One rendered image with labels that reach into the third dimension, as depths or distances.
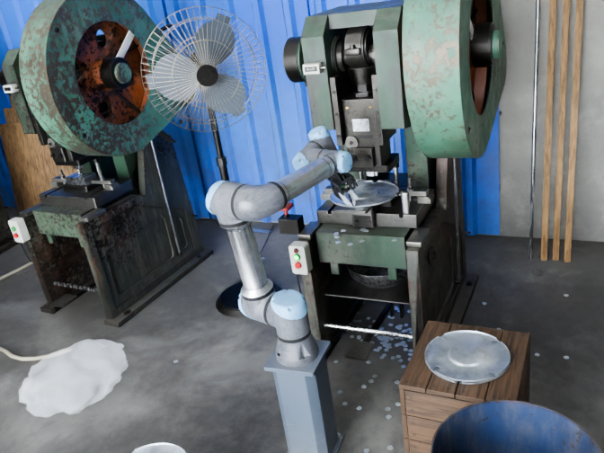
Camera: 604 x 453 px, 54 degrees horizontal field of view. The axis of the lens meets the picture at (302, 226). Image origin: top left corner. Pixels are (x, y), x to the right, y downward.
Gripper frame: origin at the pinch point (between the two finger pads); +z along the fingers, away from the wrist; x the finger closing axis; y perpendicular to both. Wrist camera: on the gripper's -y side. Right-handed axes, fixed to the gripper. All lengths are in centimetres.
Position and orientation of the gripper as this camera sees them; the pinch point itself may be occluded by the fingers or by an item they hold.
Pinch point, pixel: (350, 203)
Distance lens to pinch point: 237.2
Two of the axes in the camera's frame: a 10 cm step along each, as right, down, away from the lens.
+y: 3.7, 3.3, -8.7
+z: 4.3, 7.7, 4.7
